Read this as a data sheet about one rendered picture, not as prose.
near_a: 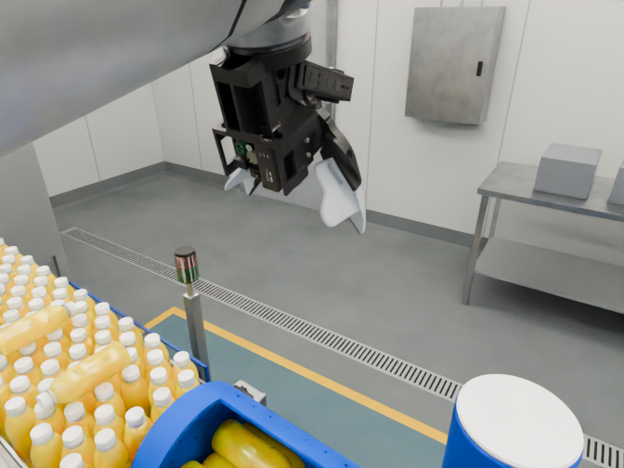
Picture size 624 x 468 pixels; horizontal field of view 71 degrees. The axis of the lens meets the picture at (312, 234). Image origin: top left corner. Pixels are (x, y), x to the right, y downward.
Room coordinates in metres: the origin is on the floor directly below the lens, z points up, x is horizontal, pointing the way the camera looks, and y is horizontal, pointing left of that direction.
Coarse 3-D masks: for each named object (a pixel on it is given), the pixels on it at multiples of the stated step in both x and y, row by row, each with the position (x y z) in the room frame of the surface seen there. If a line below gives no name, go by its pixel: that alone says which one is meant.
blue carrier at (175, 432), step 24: (216, 384) 0.66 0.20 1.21; (168, 408) 0.58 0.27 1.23; (192, 408) 0.58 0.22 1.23; (216, 408) 0.66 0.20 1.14; (240, 408) 0.59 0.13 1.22; (264, 408) 0.62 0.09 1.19; (168, 432) 0.54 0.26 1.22; (192, 432) 0.61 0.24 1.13; (288, 432) 0.54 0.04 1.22; (144, 456) 0.51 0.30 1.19; (168, 456) 0.56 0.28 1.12; (192, 456) 0.60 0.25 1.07; (312, 456) 0.49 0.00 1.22; (336, 456) 0.50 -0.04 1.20
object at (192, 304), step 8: (184, 296) 1.14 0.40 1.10; (192, 296) 1.13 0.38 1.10; (184, 304) 1.14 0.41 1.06; (192, 304) 1.12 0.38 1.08; (200, 304) 1.15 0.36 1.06; (192, 312) 1.12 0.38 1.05; (200, 312) 1.14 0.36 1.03; (192, 320) 1.12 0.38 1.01; (200, 320) 1.14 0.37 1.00; (192, 328) 1.13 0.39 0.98; (200, 328) 1.14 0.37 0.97; (192, 336) 1.13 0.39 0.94; (200, 336) 1.13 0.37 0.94; (192, 344) 1.13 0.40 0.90; (200, 344) 1.13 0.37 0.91; (192, 352) 1.14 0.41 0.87; (200, 352) 1.12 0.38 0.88; (200, 360) 1.12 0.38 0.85; (208, 360) 1.15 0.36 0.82; (208, 368) 1.14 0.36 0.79
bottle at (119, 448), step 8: (120, 440) 0.64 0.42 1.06; (96, 448) 0.62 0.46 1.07; (112, 448) 0.62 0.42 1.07; (120, 448) 0.62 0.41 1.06; (96, 456) 0.60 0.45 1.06; (104, 456) 0.60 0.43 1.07; (112, 456) 0.61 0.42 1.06; (120, 456) 0.61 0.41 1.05; (128, 456) 0.63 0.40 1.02; (96, 464) 0.60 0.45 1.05; (104, 464) 0.59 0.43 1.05; (112, 464) 0.60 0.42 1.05; (120, 464) 0.61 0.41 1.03; (128, 464) 0.62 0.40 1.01
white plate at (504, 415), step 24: (480, 384) 0.83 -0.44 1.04; (504, 384) 0.83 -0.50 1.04; (528, 384) 0.83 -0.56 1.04; (480, 408) 0.75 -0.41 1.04; (504, 408) 0.75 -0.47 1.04; (528, 408) 0.75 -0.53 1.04; (552, 408) 0.75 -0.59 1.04; (480, 432) 0.69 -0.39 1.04; (504, 432) 0.69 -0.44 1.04; (528, 432) 0.69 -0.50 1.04; (552, 432) 0.69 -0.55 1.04; (576, 432) 0.69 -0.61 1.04; (504, 456) 0.62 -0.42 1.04; (528, 456) 0.62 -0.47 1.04; (552, 456) 0.62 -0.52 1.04; (576, 456) 0.62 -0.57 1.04
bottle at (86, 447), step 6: (84, 438) 0.64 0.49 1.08; (90, 438) 0.65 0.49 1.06; (78, 444) 0.62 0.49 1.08; (84, 444) 0.63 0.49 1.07; (90, 444) 0.64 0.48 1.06; (66, 450) 0.61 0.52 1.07; (72, 450) 0.61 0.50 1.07; (78, 450) 0.61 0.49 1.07; (84, 450) 0.62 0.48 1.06; (90, 450) 0.63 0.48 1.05; (84, 456) 0.61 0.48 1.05; (90, 456) 0.62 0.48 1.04; (90, 462) 0.61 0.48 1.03
